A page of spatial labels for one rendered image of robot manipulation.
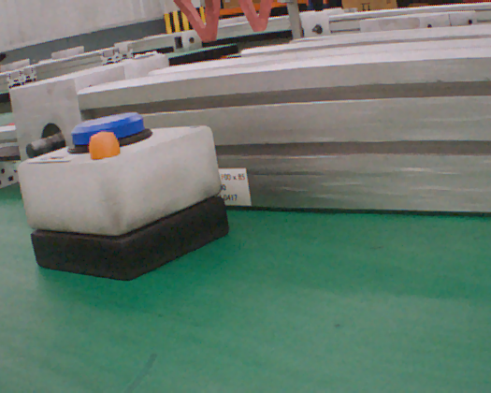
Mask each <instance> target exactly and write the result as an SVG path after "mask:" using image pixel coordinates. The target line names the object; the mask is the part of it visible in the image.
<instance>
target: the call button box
mask: <svg viewBox="0 0 491 393"><path fill-rule="evenodd" d="M89 145H90V143H89V144H74V143H73V144H70V146H68V147H65V148H63V149H60V150H57V151H54V152H51V153H46V154H43V155H41V156H38V157H36V158H32V159H27V160H25V161H24V162H22V163H21V164H20V165H18V176H19V181H20V184H21V191H22V198H23V202H24V206H25V213H26V217H27V221H28V225H29V226H30V227H31V228H33V229H36V230H35V231H33V232H32V233H31V239H32V243H33V249H34V255H35V259H36V262H37V264H38V265H39V266H40V267H46V268H53V269H60V270H66V271H73V272H80V273H87V274H94V275H99V276H102V277H109V278H116V279H124V280H129V279H132V278H134V277H135V278H136V277H137V276H138V275H140V274H142V273H144V272H146V271H148V270H150V269H152V268H157V267H159V266H161V265H163V264H165V263H166V262H167V261H169V260H171V259H173V258H175V257H177V256H179V255H185V254H186V253H188V252H190V251H192V250H193V249H195V248H197V247H199V246H201V245H203V244H205V243H207V242H210V241H212V240H215V239H217V238H218V237H220V236H222V235H223V234H225V233H227V232H228V230H229V226H228V221H227V215H226V210H225V205H224V199H223V198H221V197H218V196H217V195H219V194H220V192H221V183H220V177H219V171H218V167H217V155H216V151H215V145H214V139H213V134H212V131H211V129H210V128H209V127H206V126H201V125H196V126H189V127H171V128H155V129H149V128H145V129H143V130H141V131H138V132H136V133H134V134H132V135H129V136H127V137H124V138H119V148H120V154H118V155H116V156H112V157H109V158H105V159H97V160H92V159H91V157H90V149H89Z"/></svg>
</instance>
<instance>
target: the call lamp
mask: <svg viewBox="0 0 491 393"><path fill-rule="evenodd" d="M89 149H90V157H91V159H92V160H97V159H105V158H109V157H112V156H116V155H118V154H120V148H119V140H118V139H116V137H115V136H114V134H113V133H112V132H104V131H101V132H99V133H97V134H95V135H92V137H91V141H90V145H89Z"/></svg>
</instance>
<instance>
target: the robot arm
mask: <svg viewBox="0 0 491 393"><path fill-rule="evenodd" d="M172 1H173V2H175V3H176V4H175V5H176V6H177V7H179V9H180V10H181V11H182V13H183V14H184V16H185V17H186V18H187V19H188V21H189V22H190V23H191V25H192V27H193V28H194V29H195V31H196V33H197V34H198V35H199V36H200V40H201V41H202V42H204V43H206V42H212V41H216V39H217V34H218V25H219V14H220V3H221V0H204V1H205V7H206V23H204V22H203V21H202V20H201V18H200V16H199V14H198V13H197V12H196V9H195V6H194V4H193V3H192V2H191V0H172ZM272 2H273V0H261V6H260V11H259V16H257V14H256V11H255V10H254V7H253V4H252V0H238V4H239V5H240V7H241V9H242V11H243V13H244V15H245V17H246V18H247V20H248V22H249V24H250V25H251V27H252V29H253V31H254V32H257V31H266V30H267V25H268V17H269V13H270V10H271V7H272Z"/></svg>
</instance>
